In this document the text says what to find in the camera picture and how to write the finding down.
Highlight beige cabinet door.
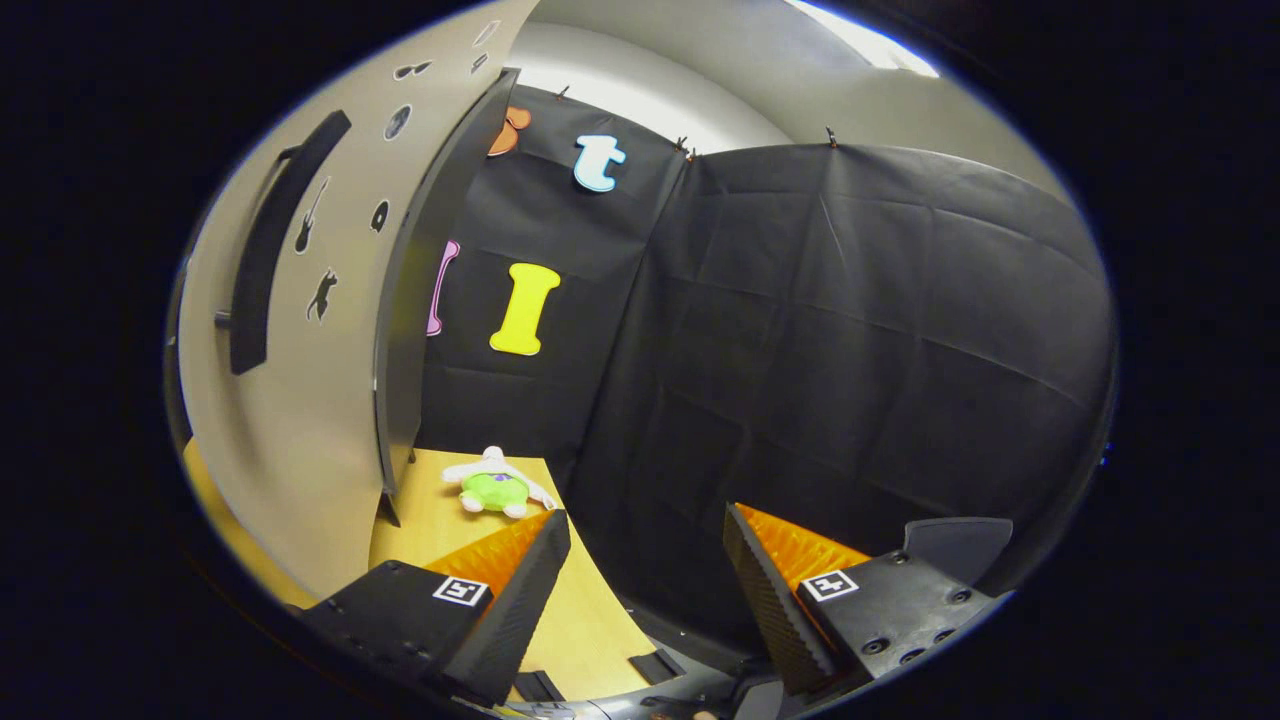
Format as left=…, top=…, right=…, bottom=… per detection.
left=178, top=0, right=541, bottom=601

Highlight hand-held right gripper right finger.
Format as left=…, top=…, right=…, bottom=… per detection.
left=722, top=503, right=1001, bottom=698

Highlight grey cabinet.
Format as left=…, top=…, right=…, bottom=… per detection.
left=373, top=68, right=521, bottom=528

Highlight green plush toy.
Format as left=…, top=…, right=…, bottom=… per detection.
left=442, top=446, right=557, bottom=519

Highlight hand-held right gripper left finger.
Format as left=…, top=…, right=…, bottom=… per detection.
left=300, top=510, right=572, bottom=706

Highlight black backdrop cloth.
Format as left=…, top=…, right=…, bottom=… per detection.
left=415, top=85, right=1116, bottom=651

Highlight black cabinet door handle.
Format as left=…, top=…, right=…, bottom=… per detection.
left=215, top=110, right=353, bottom=376

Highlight ceiling light panel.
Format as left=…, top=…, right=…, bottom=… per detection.
left=785, top=0, right=941, bottom=79

